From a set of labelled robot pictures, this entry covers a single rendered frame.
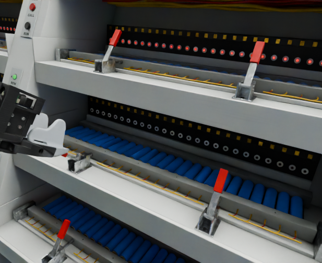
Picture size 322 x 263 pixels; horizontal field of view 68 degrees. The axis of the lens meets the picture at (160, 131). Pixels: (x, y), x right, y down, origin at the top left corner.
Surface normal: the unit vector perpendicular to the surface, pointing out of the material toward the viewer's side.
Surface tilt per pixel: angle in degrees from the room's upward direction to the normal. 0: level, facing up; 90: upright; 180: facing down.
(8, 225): 22
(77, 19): 90
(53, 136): 90
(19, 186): 90
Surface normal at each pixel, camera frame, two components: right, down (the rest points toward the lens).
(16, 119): 0.86, 0.25
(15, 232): 0.09, -0.93
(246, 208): -0.47, 0.28
